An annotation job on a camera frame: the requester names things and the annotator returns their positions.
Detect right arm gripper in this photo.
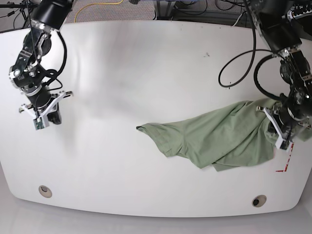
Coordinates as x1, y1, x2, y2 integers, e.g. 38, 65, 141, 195
19, 89, 73, 128

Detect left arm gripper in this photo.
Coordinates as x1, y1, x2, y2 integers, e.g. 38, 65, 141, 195
256, 103, 312, 150

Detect green polo shirt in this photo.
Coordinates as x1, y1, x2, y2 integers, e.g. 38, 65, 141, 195
136, 97, 310, 173

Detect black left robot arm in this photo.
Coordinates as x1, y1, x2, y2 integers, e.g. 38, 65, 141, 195
243, 0, 312, 150

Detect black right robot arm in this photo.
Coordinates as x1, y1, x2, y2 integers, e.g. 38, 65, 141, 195
9, 0, 74, 130

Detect red tape rectangle marker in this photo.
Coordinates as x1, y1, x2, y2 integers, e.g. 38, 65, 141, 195
275, 142, 295, 173

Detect black tripod legs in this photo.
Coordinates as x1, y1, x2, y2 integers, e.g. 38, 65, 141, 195
0, 0, 41, 33

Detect white power strip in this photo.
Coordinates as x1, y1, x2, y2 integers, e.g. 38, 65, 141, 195
287, 4, 312, 20

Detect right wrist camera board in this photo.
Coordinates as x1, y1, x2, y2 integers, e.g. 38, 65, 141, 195
33, 118, 45, 130

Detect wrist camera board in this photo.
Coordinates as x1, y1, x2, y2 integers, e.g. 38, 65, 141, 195
280, 140, 290, 150
33, 118, 45, 130

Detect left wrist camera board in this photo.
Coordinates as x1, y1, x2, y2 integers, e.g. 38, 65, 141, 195
280, 140, 290, 150

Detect right table cable grommet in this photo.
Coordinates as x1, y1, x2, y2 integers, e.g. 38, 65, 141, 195
252, 195, 267, 208

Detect table cable grommet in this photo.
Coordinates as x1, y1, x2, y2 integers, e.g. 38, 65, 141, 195
252, 195, 267, 208
39, 185, 52, 198

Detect left table cable grommet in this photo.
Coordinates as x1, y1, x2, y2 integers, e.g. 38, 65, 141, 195
39, 185, 52, 198

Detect yellow cable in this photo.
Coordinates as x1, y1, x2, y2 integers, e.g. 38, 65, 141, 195
74, 0, 124, 23

